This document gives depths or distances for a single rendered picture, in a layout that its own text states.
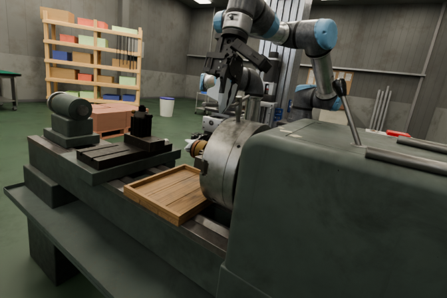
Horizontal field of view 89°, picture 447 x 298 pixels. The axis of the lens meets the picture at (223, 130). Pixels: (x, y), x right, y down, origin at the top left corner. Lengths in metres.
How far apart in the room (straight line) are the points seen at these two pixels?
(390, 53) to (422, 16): 1.48
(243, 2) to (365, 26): 10.71
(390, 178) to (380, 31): 10.86
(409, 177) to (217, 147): 0.46
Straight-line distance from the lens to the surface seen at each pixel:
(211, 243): 0.79
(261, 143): 0.53
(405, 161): 0.51
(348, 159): 0.50
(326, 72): 1.19
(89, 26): 7.93
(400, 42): 11.30
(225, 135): 0.71
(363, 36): 11.22
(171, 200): 0.94
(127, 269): 1.19
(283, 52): 1.64
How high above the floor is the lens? 1.37
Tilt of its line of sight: 13 degrees down
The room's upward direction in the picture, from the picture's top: 7 degrees clockwise
